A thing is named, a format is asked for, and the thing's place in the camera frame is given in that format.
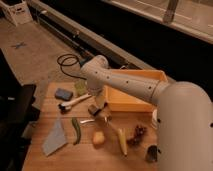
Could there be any black whiteboard eraser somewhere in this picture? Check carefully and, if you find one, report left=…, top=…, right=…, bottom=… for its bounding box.
left=88, top=105, right=106, bottom=116

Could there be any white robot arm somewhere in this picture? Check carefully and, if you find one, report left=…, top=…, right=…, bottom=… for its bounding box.
left=81, top=55, right=213, bottom=171

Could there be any yellow plastic bin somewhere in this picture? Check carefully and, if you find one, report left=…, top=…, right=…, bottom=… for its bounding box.
left=105, top=69, right=168, bottom=112

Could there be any green chili pepper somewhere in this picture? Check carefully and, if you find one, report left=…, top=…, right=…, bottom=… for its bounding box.
left=71, top=117, right=81, bottom=145

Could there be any blue sponge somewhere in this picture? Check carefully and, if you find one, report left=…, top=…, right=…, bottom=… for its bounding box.
left=55, top=88, right=73, bottom=101

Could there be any yellow corn cob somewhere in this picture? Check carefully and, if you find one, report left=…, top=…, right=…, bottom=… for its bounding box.
left=117, top=129, right=128, bottom=156

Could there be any blue power box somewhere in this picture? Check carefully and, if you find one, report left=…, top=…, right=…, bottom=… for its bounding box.
left=79, top=58, right=91, bottom=68

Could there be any dark grape bunch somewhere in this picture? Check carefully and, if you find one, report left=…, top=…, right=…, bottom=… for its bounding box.
left=127, top=125, right=147, bottom=146

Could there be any blue cloth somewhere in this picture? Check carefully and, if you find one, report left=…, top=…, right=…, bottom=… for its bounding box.
left=42, top=118, right=67, bottom=156

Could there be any dark metal cup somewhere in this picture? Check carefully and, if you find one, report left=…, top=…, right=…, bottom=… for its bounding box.
left=145, top=145, right=157, bottom=163

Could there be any black chair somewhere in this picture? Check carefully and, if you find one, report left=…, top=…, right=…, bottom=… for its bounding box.
left=0, top=49, right=40, bottom=171

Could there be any white cardboard box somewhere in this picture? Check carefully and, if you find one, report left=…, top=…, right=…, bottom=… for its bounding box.
left=0, top=0, right=33, bottom=26

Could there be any black cable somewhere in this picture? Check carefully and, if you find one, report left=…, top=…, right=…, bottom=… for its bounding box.
left=56, top=53, right=88, bottom=81

